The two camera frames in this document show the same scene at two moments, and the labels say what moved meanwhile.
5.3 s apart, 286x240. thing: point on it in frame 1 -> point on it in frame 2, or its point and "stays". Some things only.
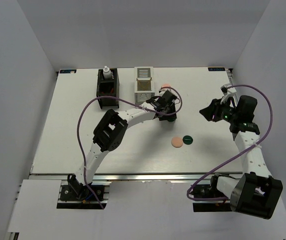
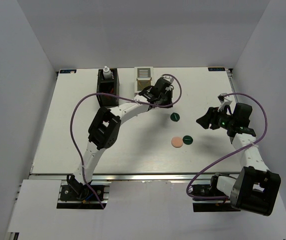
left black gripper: [167, 117] -> [169, 92]
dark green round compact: [187, 139] stays
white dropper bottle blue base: [107, 73] stays
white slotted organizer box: [144, 83] stays
